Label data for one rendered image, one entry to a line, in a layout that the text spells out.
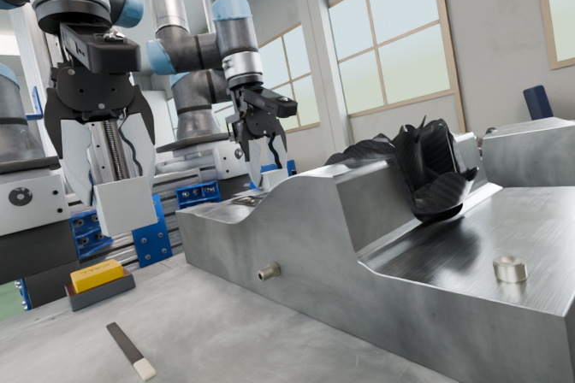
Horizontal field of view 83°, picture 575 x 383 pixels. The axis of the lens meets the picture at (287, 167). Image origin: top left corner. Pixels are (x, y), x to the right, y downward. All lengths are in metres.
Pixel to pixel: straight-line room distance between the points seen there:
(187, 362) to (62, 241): 0.54
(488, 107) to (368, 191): 3.03
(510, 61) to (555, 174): 2.66
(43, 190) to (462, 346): 0.71
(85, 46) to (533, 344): 0.37
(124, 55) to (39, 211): 0.48
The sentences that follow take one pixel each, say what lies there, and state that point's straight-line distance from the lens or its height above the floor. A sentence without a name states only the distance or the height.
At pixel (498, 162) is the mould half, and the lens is 0.62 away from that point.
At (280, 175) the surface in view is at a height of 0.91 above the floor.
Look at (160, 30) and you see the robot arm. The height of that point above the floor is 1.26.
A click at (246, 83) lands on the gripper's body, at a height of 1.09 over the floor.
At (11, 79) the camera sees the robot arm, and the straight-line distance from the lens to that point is 0.96.
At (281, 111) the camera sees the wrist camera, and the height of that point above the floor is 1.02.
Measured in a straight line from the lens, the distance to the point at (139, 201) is 0.38.
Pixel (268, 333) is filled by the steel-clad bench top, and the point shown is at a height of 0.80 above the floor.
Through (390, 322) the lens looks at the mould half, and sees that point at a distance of 0.26.
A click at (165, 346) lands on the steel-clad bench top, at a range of 0.36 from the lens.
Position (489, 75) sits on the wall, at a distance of 3.28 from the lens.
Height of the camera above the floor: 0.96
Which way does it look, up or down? 4 degrees down
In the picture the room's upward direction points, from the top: 11 degrees counter-clockwise
